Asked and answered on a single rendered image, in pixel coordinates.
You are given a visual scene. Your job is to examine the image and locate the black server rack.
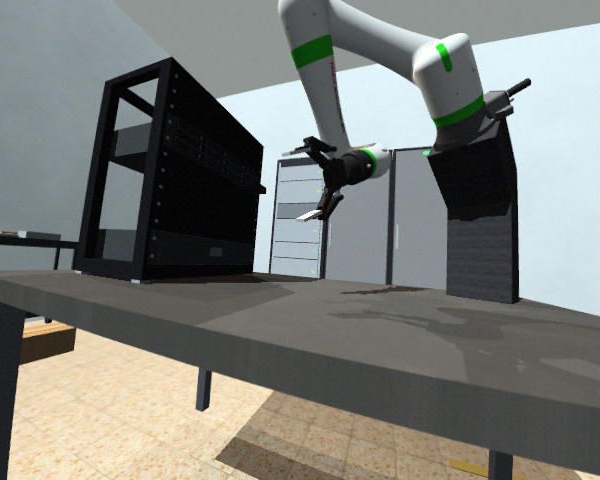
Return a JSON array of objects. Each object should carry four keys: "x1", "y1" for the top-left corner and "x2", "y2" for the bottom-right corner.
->
[{"x1": 75, "y1": 57, "x2": 266, "y2": 284}]

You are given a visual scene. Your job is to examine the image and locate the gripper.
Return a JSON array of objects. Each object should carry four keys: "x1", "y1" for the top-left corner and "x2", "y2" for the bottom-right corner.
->
[{"x1": 282, "y1": 136, "x2": 361, "y2": 222}]

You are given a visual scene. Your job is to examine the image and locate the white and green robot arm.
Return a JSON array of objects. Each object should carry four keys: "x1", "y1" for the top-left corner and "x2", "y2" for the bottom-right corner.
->
[{"x1": 278, "y1": 0, "x2": 531, "y2": 185}]

